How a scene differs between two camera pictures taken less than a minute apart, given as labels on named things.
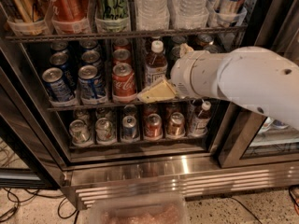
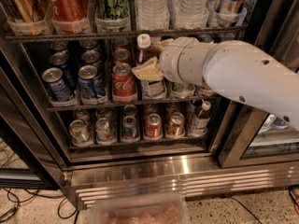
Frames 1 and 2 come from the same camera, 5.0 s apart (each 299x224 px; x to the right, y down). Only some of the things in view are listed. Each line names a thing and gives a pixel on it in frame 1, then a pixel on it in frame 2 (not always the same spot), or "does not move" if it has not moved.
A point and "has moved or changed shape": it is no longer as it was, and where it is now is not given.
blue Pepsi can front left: x=55 y=81 does not move
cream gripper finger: x=184 y=49 to x=166 y=42
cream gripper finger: x=157 y=91 to x=149 y=71
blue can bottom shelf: x=130 y=131 does not move
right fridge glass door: x=249 y=135 does not move
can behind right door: x=280 y=124 does not move
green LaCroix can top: x=112 y=8 does not move
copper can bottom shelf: x=176 y=125 does not move
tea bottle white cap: x=157 y=47 has moved or changed shape
